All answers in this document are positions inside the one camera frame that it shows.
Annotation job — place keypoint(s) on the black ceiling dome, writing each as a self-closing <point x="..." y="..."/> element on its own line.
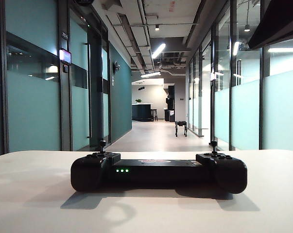
<point x="83" y="1"/>

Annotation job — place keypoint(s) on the tall black machine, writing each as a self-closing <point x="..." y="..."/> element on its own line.
<point x="170" y="97"/>

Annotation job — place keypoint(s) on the purple-lit door display panel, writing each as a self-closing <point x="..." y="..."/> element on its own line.
<point x="65" y="56"/>

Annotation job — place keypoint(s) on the small white wall poster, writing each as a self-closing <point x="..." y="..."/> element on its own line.
<point x="112" y="80"/>

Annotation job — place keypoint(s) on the white glass-door sign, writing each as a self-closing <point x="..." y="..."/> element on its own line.
<point x="212" y="76"/>

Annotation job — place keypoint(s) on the black room number sign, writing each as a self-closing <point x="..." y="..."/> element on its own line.
<point x="64" y="35"/>

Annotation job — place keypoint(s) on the dark counter with white top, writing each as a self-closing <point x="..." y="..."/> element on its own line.
<point x="141" y="112"/>

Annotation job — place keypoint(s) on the black low cabinet with sticker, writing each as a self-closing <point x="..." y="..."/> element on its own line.
<point x="170" y="116"/>

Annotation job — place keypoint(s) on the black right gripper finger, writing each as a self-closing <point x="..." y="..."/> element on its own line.
<point x="280" y="29"/>

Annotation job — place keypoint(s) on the black spotlight behind glass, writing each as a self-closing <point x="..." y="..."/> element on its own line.
<point x="247" y="28"/>

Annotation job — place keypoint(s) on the metal wall ornament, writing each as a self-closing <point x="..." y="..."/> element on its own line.
<point x="116" y="66"/>

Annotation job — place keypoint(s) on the dark wooden bar stool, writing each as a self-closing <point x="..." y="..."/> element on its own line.
<point x="154" y="114"/>

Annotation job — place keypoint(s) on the black door card reader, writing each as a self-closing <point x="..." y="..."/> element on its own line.
<point x="65" y="68"/>

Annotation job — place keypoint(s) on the black track spotlight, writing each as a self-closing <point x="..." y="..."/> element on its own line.
<point x="157" y="27"/>

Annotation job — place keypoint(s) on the short linear ceiling light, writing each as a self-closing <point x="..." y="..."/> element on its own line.
<point x="150" y="74"/>

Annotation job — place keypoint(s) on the black quadruped robot dog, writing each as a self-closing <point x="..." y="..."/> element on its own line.
<point x="181" y="125"/>

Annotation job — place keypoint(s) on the green potted plant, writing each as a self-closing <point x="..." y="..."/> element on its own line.
<point x="138" y="100"/>

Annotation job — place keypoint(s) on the black dual-joystick remote control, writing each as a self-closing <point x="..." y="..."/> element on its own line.
<point x="158" y="173"/>

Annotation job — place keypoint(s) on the long linear ceiling light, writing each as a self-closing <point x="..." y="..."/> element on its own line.
<point x="158" y="51"/>

